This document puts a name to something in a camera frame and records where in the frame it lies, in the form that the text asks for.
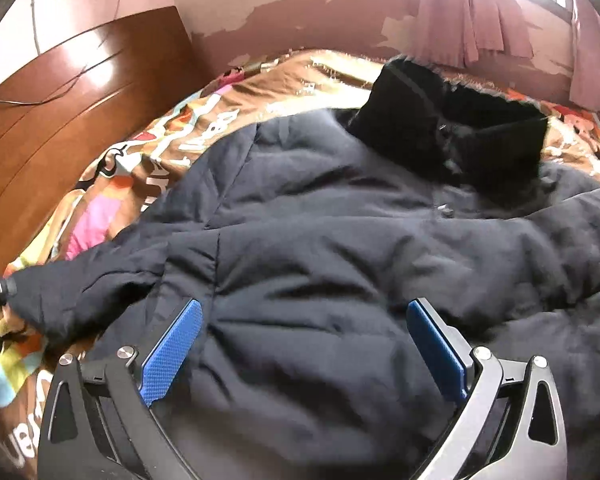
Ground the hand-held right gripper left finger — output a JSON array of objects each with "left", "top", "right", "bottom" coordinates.
[{"left": 36, "top": 299, "right": 203, "bottom": 480}]

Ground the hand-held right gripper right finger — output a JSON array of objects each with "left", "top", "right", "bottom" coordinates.
[{"left": 406, "top": 297, "right": 568, "bottom": 480}]

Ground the dark navy padded jacket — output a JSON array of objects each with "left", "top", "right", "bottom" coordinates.
[{"left": 7, "top": 55, "right": 600, "bottom": 480}]

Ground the wooden headboard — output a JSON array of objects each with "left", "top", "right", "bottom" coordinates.
[{"left": 0, "top": 6, "right": 208, "bottom": 277}]

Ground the brown printed blanket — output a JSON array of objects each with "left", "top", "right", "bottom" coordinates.
[{"left": 0, "top": 47, "right": 600, "bottom": 480}]

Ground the pale pink curtain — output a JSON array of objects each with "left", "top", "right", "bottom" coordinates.
[
  {"left": 414, "top": 0, "right": 536, "bottom": 67},
  {"left": 569, "top": 0, "right": 600, "bottom": 112}
]

